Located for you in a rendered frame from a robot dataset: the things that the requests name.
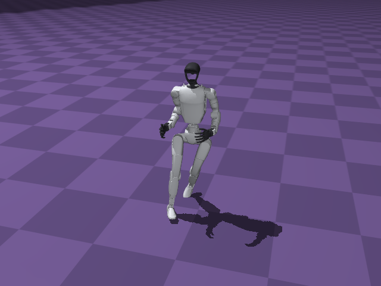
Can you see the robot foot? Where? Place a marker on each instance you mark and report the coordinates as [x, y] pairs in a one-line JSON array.
[[171, 213], [188, 191]]

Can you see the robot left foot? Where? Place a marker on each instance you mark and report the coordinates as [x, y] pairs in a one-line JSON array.
[[188, 191]]

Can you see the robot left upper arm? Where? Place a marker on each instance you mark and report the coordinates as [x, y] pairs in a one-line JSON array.
[[211, 95]]

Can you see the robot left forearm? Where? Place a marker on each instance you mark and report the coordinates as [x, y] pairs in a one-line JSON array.
[[215, 123]]

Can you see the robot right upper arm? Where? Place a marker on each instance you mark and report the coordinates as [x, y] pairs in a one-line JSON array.
[[175, 96]]

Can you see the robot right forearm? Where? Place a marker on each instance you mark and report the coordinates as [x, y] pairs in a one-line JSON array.
[[174, 118]]

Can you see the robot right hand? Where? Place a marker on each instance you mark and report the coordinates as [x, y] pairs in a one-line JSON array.
[[163, 129]]

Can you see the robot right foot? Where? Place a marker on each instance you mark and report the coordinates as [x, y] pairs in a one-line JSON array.
[[171, 213]]

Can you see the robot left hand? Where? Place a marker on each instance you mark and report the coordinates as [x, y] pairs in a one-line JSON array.
[[205, 134]]

